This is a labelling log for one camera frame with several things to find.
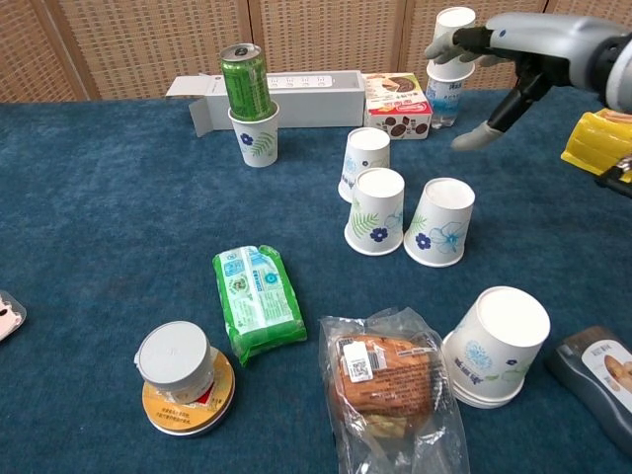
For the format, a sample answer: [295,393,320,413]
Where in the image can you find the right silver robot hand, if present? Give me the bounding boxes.
[424,13,621,152]

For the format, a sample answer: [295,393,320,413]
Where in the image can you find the yellow snack bag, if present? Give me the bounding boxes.
[560,109,632,185]

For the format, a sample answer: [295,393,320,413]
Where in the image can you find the green tissue pack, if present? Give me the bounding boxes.
[211,243,309,368]

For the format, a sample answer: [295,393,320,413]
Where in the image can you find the blue felt table cover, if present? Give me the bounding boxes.
[0,88,632,474]

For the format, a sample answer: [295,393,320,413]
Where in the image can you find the floral paper cup holding can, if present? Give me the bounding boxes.
[226,101,281,169]

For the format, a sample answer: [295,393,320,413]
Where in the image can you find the woven bamboo folding screen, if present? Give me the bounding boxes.
[0,0,632,104]

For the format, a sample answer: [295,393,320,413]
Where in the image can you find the red white cookie box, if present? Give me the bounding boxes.
[361,72,435,141]

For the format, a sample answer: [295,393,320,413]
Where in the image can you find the clear water bottle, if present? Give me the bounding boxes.
[425,73,466,131]

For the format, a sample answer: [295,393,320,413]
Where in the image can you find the grey round jar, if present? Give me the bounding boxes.
[133,320,216,403]

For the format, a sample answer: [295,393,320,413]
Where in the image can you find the paper cup capping bottle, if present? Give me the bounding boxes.
[433,6,478,82]

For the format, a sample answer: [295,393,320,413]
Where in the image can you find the bread in clear bag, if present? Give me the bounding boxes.
[317,306,471,474]

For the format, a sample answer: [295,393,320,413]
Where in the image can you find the gold round tin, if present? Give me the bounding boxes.
[141,347,237,438]

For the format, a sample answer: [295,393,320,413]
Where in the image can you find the stacked white paper cups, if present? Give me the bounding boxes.
[440,285,552,410]

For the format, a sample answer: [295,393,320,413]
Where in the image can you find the long grey cardboard box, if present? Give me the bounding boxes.
[164,69,367,139]

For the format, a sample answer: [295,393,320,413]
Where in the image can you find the clear white plastic package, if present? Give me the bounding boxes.
[0,289,28,343]

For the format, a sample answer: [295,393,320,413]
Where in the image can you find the dark sauce squeeze bottle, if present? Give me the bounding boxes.
[543,325,632,456]

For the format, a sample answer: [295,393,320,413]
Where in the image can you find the green drink can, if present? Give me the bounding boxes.
[219,42,275,121]

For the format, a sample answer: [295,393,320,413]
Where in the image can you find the floral white paper cup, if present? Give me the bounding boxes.
[337,126,392,204]
[403,177,477,269]
[343,167,407,257]

